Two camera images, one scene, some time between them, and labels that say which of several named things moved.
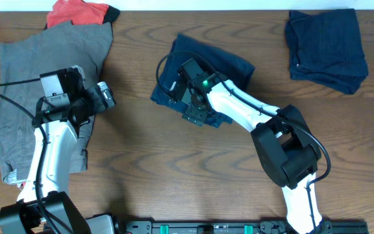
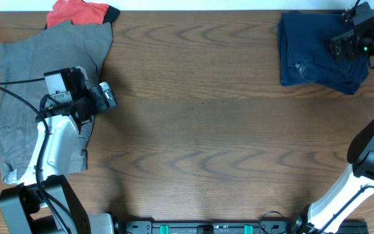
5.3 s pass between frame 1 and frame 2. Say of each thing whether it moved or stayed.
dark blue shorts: moved
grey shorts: stayed
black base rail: stayed
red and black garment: stayed
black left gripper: stayed
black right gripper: moved
